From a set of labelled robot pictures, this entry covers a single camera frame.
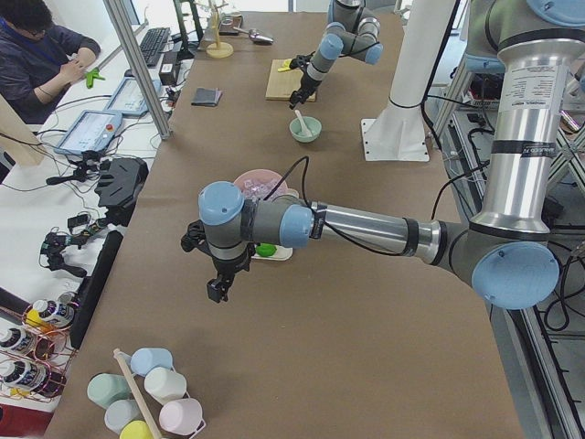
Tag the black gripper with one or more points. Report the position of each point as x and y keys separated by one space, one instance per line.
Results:
x=306 y=83
x=229 y=266

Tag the white ceramic spoon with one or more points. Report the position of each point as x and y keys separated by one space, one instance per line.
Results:
x=302 y=123

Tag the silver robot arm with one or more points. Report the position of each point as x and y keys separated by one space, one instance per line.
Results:
x=502 y=251
x=352 y=32

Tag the green ceramic bowl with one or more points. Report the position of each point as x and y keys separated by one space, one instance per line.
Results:
x=313 y=125

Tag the steel ice scoop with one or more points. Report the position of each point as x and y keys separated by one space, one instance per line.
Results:
x=256 y=36

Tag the pink bowl of ice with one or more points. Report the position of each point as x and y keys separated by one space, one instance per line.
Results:
x=259 y=183

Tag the bamboo cutting board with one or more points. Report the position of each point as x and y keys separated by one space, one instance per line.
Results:
x=281 y=84

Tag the green lime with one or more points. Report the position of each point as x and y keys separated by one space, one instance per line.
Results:
x=266 y=250

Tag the beige rabbit tray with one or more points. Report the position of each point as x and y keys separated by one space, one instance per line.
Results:
x=282 y=253

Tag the wooden cup tree stand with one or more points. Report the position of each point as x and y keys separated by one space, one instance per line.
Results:
x=214 y=46

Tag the grey folded cloth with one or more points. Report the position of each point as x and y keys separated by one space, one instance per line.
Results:
x=206 y=97

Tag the blue plastic cup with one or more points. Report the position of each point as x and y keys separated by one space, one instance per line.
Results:
x=143 y=360

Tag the white plastic cup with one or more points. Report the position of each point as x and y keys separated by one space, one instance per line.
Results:
x=165 y=385

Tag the pink plastic cup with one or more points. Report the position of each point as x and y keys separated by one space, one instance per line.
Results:
x=183 y=417

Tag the green plastic cup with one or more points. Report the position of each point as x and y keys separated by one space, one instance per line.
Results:
x=104 y=389

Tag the grey plastic cup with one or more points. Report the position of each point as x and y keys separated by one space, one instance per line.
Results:
x=120 y=413

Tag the black keyboard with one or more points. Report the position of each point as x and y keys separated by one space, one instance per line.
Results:
x=153 y=44

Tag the yellow plastic cup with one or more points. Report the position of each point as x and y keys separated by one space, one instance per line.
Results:
x=136 y=429

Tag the upper teach pendant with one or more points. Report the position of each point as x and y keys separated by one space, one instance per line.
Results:
x=127 y=99

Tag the teach pendant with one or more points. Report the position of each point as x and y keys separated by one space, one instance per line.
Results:
x=127 y=99
x=92 y=131

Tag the lower teach pendant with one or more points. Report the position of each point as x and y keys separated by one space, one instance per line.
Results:
x=92 y=131

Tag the seated person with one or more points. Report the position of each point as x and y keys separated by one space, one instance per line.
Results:
x=40 y=60

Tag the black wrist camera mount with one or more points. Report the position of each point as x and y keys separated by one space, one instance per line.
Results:
x=301 y=62

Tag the white camera pedestal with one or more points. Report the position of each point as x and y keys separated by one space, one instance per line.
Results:
x=398 y=133

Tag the aluminium frame post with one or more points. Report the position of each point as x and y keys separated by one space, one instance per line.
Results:
x=132 y=52

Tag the copper wire bottle basket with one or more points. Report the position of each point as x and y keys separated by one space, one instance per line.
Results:
x=36 y=353

